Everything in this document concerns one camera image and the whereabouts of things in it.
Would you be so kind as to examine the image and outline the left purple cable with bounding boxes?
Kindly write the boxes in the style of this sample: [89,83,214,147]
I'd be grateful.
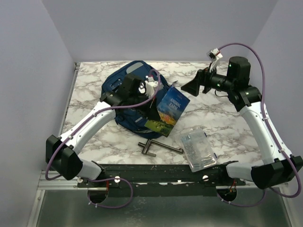
[45,69,162,209]

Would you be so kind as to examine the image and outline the purple cable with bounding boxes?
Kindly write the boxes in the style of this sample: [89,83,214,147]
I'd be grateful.
[45,69,162,209]
[217,43,299,207]

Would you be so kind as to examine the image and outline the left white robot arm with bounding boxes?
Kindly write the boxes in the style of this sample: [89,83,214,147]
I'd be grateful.
[45,70,165,187]

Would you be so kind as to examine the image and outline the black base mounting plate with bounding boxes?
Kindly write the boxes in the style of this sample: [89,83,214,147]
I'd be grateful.
[77,164,245,197]

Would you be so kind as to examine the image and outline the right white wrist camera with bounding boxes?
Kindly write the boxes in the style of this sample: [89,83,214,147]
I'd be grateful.
[206,48,223,72]

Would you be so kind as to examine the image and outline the navy blue student backpack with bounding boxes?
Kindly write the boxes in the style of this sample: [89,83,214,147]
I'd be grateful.
[100,61,170,139]

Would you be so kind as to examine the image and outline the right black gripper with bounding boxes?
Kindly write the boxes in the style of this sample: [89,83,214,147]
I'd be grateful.
[181,63,234,96]

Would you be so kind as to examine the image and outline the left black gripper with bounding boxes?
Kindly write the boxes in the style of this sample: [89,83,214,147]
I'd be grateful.
[129,92,161,120]

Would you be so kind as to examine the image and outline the blue animal farm book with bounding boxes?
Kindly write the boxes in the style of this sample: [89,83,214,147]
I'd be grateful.
[144,87,190,137]

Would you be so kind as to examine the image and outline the clear plastic pencil case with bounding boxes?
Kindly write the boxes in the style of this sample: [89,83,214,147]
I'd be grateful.
[178,129,217,173]

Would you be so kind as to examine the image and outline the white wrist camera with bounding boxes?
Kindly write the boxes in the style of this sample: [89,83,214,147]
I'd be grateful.
[206,48,223,72]
[139,76,158,97]

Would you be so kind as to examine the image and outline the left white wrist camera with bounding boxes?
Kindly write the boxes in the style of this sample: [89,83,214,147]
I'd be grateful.
[139,76,158,97]

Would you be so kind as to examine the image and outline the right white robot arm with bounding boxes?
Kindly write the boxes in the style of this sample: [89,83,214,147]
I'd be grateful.
[181,56,303,189]

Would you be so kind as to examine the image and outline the aluminium rail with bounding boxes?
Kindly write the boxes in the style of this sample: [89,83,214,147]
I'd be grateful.
[37,168,289,191]

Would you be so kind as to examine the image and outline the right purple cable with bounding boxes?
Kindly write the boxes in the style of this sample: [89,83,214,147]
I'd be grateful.
[217,43,299,207]

